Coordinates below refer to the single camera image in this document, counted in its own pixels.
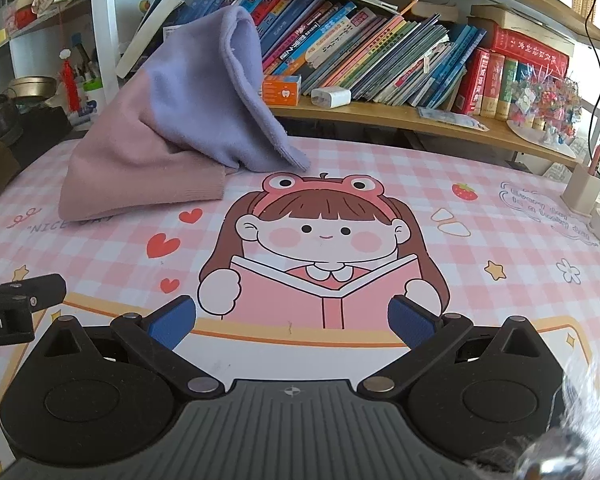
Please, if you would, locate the red hardcover dictionary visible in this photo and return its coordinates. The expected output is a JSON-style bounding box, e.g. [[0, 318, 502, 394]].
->
[[452, 47, 492, 117]]

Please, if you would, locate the thick red book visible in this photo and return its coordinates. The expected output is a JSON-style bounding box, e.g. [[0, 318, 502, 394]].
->
[[491, 25, 572, 80]]

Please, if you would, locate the red tassel ornament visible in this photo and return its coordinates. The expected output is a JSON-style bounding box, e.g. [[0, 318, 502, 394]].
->
[[59, 48, 84, 112]]

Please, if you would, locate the thick white-paged book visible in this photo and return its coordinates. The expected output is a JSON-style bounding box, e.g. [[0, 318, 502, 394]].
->
[[115, 0, 186, 79]]

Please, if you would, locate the clear plastic wrap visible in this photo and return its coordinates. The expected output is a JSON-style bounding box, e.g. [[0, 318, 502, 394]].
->
[[517, 337, 600, 480]]

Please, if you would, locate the white charger adapter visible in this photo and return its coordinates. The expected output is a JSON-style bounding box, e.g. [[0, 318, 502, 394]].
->
[[311, 87, 352, 110]]

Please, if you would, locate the white tub with green lid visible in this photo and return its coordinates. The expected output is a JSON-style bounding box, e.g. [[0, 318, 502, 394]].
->
[[82, 79, 107, 117]]

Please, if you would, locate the colourful flower bouquet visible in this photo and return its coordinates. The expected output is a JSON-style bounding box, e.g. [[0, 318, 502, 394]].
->
[[509, 62, 582, 147]]

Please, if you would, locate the beige pen holder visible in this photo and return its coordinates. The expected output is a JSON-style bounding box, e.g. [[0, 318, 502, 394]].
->
[[561, 161, 600, 219]]

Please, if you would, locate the brass bowl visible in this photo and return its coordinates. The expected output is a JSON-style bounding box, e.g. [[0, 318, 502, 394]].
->
[[6, 75, 59, 99]]

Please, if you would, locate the black box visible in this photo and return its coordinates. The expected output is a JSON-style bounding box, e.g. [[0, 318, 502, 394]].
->
[[10, 104, 75, 172]]

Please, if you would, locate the black leather shoe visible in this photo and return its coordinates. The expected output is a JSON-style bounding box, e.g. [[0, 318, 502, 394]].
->
[[0, 93, 24, 147]]

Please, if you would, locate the row of colourful books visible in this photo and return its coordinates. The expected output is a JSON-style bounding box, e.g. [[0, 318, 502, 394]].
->
[[180, 0, 487, 111]]

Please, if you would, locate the small orange box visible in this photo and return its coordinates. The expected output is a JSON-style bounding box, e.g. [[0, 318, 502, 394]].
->
[[261, 74, 302, 107]]

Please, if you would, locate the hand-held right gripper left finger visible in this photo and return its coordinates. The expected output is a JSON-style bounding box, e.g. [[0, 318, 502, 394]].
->
[[42, 295, 226, 402]]

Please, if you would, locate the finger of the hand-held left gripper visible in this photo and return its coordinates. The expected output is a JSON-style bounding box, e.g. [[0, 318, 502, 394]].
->
[[0, 274, 67, 312]]

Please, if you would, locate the wooden and white bookshelf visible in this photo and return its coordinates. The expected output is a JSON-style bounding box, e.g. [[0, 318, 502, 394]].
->
[[0, 0, 600, 171]]

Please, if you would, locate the blue printed packet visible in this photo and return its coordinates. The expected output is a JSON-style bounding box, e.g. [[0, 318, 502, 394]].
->
[[416, 106, 489, 132]]

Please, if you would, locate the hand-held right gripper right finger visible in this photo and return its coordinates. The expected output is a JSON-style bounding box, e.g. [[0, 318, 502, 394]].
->
[[357, 294, 544, 402]]

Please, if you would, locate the pink checkered cartoon table mat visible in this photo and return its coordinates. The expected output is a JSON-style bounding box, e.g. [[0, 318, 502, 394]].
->
[[0, 135, 600, 480]]

